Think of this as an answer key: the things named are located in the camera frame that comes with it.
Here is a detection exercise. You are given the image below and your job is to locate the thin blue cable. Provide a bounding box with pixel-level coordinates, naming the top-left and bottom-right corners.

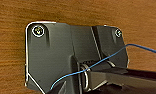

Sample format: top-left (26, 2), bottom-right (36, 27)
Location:
top-left (49, 42), bottom-right (156, 92)

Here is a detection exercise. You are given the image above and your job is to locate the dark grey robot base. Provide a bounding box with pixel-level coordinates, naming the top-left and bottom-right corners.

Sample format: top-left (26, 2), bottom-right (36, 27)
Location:
top-left (81, 62), bottom-right (156, 94)

